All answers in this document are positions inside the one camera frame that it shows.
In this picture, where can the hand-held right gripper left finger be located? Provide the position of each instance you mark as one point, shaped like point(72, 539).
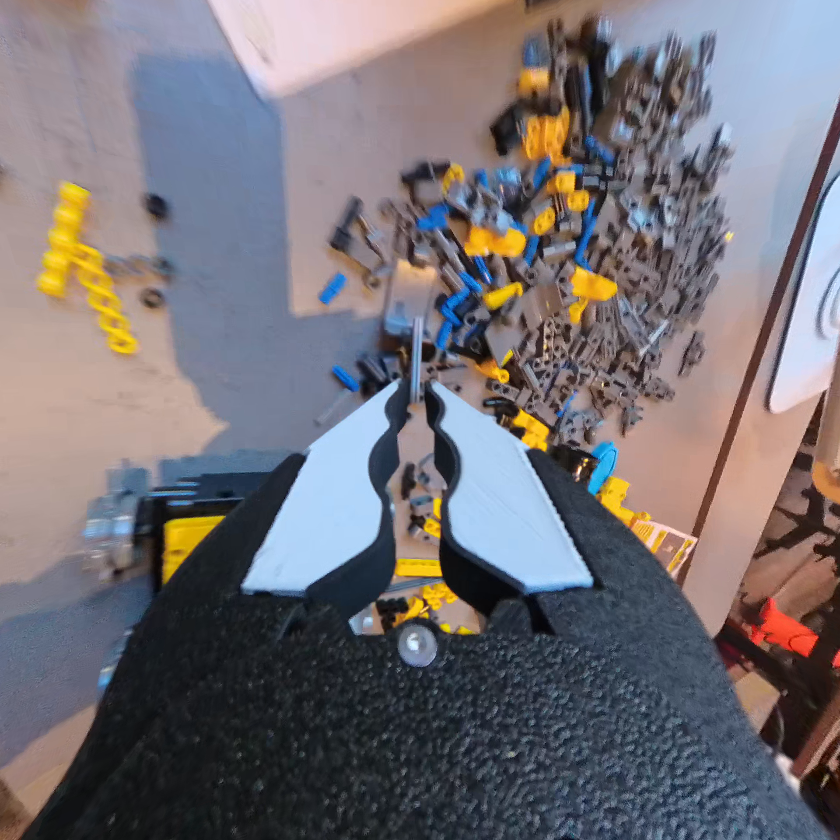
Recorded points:
point(321, 518)

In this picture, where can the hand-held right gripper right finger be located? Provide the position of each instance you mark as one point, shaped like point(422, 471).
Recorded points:
point(512, 518)

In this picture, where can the black axle rod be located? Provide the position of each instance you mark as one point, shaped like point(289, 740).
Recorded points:
point(417, 361)

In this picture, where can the yellow thin ridged beam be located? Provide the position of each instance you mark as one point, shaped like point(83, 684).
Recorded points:
point(62, 239)

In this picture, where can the grey desk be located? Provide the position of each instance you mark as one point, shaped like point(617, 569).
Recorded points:
point(216, 197)

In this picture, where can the short light grey axle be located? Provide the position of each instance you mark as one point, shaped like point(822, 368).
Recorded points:
point(334, 407)

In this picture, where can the yellow black toy vehicle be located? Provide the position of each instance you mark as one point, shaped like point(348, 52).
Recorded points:
point(184, 531)

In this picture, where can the pile of building bricks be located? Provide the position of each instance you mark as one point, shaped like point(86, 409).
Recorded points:
point(623, 295)

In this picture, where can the black bushing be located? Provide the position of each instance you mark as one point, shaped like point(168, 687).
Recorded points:
point(152, 298)
point(156, 207)

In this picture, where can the red orange object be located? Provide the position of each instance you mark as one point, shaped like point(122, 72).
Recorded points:
point(787, 633)

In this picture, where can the yellow five-hole flat beam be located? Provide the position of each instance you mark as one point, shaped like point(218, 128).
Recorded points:
point(105, 305)

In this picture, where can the grey three-hole connector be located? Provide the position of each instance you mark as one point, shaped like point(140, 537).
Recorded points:
point(141, 266)

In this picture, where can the building instruction booklet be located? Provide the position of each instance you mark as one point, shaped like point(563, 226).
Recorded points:
point(341, 39)

